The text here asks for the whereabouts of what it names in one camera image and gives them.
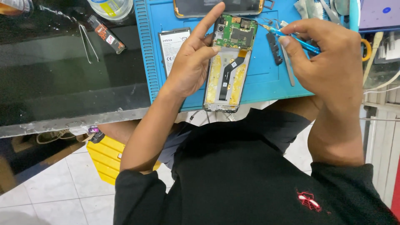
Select blue repair mat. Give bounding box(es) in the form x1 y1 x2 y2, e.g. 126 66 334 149
134 0 360 112

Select person's left hand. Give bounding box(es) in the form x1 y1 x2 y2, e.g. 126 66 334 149
163 2 226 100

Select orange handled scissors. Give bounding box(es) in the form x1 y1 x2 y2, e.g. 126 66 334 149
361 38 373 62

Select flat metal pry tool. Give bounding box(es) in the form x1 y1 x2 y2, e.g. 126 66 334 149
280 45 296 87

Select yellow plastic stool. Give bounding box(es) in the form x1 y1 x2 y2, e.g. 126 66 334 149
86 135 162 186

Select phone with green board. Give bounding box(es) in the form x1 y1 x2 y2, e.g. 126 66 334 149
203 13 259 113

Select black orange lighter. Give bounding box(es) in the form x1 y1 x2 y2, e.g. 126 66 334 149
86 15 126 55

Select blue screwdriver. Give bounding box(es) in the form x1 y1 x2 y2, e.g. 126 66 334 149
262 24 322 56

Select person's right hand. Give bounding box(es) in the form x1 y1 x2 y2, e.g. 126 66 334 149
278 18 365 105

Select white label phone battery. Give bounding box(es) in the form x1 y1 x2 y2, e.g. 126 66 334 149
158 27 192 79

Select clear plastic bottle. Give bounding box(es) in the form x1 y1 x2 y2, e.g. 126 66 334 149
86 0 134 22

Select purple box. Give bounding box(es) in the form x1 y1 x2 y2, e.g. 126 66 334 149
358 0 400 34

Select white cable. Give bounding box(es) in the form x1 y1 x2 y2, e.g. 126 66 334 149
362 69 400 95

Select metal tweezers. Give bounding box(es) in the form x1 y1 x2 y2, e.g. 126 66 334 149
78 24 100 64

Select black plastic phone part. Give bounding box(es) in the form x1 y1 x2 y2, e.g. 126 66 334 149
266 33 284 66

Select beige sandals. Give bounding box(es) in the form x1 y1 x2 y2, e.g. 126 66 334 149
36 129 77 145

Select black shirt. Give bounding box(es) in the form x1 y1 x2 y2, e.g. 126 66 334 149
113 108 400 225

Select white slatted rack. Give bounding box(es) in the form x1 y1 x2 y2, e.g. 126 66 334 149
363 93 400 208

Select clear plastic container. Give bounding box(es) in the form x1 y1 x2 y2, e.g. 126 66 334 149
0 0 34 17

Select grey shorts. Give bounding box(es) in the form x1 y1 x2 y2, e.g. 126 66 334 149
157 130 193 169

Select white cloth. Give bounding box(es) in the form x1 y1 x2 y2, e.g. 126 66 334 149
294 0 325 20

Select cream plastic stick tool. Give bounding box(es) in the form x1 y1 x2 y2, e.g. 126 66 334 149
362 31 384 85

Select light blue tool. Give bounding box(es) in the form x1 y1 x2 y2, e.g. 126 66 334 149
349 0 361 33

